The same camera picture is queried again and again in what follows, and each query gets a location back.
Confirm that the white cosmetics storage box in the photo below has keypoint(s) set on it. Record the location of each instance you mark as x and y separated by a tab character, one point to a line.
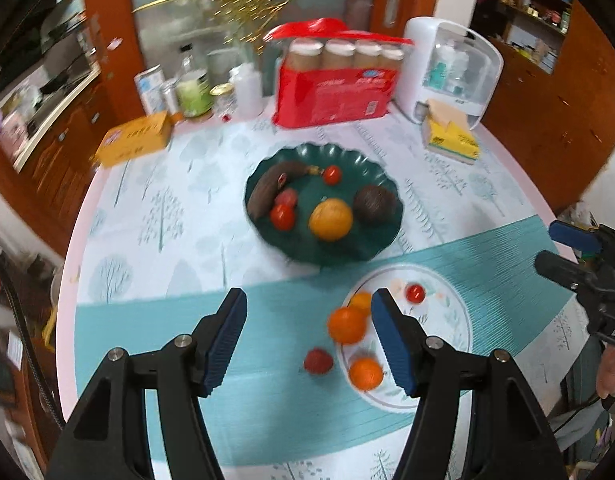
452	70

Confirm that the large yellow citrus fruit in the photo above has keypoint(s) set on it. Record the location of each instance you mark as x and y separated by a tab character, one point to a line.
330	218

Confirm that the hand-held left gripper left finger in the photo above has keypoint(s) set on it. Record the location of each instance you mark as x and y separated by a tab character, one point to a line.
226	342

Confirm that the person's right hand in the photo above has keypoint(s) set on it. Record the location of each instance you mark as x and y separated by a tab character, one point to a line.
611	372

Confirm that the dark green scalloped plate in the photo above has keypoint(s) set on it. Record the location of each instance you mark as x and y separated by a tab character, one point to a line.
327	252

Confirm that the small glass jar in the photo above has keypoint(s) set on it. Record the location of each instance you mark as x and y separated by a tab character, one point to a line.
223	102

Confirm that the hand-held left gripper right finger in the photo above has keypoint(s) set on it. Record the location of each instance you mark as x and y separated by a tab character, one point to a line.
395	345

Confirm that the wooden shelf with small items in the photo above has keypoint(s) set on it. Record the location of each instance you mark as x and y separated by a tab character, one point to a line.
537	10

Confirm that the red strawberry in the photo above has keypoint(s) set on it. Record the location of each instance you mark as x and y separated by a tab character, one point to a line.
318	361

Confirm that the overripe brown banana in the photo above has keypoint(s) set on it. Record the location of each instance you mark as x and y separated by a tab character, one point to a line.
265	192

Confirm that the silver metal can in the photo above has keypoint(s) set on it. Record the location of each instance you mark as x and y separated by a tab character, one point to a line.
170	100

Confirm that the red lychee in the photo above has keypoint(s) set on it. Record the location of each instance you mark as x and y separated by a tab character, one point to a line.
286	197

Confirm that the red cherry tomato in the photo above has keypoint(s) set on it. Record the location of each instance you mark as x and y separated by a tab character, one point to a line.
282	216
415	292
331	175

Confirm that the white squeeze bottle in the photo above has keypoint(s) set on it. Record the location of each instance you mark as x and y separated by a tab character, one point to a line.
247	92

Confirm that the dark brown avocado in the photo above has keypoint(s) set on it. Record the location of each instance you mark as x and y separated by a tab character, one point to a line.
372	204

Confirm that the yellow cardboard box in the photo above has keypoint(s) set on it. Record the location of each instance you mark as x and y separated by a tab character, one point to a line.
135	137

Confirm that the blue and white carton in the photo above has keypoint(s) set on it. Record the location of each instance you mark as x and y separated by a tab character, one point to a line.
150	90

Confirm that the small orange mandarin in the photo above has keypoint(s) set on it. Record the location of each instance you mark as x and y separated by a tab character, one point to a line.
360	301

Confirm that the red paper cup package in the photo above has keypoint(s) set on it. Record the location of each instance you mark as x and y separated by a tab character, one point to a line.
332	97

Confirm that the grey chair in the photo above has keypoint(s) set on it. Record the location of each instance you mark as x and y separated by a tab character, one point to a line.
580	385

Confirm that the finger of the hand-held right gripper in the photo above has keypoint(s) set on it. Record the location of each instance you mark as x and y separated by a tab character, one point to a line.
572	237
562	267

